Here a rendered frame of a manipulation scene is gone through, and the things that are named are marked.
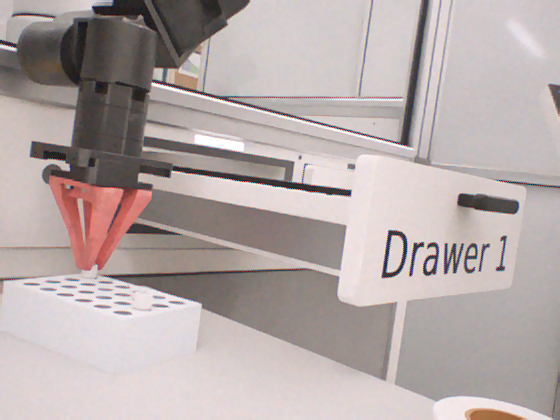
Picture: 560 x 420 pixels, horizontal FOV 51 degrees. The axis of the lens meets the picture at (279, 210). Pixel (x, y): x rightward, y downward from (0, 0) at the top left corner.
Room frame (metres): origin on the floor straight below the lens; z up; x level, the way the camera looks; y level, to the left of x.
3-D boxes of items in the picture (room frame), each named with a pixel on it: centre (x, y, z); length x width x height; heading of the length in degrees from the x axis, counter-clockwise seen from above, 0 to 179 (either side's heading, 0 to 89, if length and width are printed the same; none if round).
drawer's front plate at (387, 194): (0.52, -0.15, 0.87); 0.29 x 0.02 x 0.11; 137
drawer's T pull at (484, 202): (0.51, -0.17, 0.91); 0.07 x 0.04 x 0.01; 137
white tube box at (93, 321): (0.44, 0.12, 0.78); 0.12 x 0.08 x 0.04; 61
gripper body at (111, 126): (0.49, 0.15, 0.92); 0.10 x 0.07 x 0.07; 150
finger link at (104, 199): (0.49, 0.15, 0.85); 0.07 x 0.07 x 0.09; 60
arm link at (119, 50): (0.49, 0.15, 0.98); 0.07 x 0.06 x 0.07; 59
